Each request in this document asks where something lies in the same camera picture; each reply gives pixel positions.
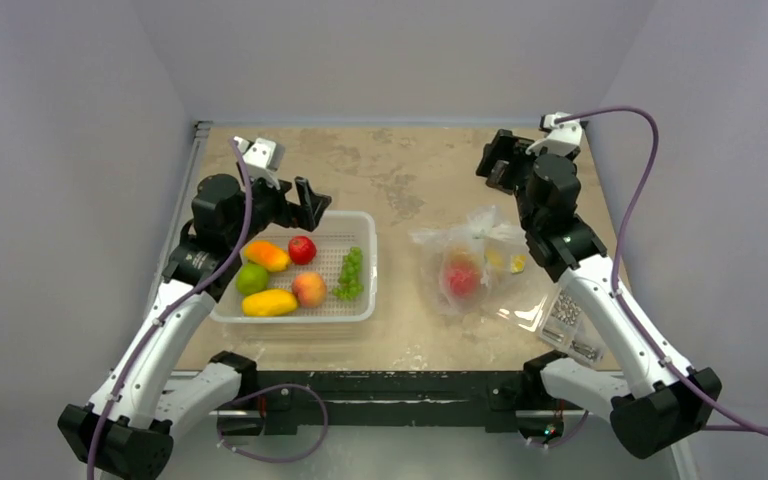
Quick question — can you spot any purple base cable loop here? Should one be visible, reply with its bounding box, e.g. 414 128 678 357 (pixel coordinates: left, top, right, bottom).
215 383 329 464

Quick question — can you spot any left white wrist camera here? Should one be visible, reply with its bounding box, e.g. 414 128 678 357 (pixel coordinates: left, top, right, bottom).
232 136 284 190

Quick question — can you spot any green grapes bunch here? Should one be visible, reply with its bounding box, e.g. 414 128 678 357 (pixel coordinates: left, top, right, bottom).
332 247 363 301

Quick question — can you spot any black base frame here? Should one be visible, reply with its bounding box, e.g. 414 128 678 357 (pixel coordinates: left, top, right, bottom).
215 370 565 436

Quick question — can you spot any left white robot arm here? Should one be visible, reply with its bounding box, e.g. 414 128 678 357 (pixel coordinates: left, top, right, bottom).
57 174 332 479

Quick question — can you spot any white plastic basket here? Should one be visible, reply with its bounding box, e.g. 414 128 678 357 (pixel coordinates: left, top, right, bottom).
211 210 378 324

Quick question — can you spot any orange mango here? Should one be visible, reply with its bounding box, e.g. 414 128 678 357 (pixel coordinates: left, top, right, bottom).
243 240 292 273

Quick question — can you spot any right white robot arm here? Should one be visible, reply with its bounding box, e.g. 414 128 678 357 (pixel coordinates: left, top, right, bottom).
476 129 722 459

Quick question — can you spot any clear printed plastic bag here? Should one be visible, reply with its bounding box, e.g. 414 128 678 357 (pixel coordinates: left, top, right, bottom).
409 206 556 332

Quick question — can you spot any red apple from bag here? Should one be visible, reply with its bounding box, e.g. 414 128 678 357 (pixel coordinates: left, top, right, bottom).
443 260 482 299

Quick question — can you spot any green lime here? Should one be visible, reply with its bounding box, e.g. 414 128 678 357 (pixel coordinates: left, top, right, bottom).
235 263 270 296

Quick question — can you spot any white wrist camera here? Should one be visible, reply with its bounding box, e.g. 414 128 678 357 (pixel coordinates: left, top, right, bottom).
526 112 585 161
232 136 284 190

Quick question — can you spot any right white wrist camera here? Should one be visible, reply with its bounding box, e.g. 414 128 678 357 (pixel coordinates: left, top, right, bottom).
526 112 585 161

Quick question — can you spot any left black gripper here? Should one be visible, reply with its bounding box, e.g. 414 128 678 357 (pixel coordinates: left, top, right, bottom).
227 171 329 249

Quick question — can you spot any peach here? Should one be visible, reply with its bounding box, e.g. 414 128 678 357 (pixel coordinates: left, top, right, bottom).
291 272 328 308

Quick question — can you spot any aluminium rail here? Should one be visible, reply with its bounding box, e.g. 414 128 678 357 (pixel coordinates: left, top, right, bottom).
144 120 214 314

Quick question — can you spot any red apple in basket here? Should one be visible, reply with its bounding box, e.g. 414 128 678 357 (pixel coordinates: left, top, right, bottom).
287 236 318 265

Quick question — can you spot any yellow mango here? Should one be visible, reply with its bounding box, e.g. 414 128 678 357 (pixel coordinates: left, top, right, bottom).
241 289 299 317

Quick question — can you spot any yellow lemon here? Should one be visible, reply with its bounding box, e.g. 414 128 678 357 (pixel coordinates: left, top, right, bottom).
509 254 527 274

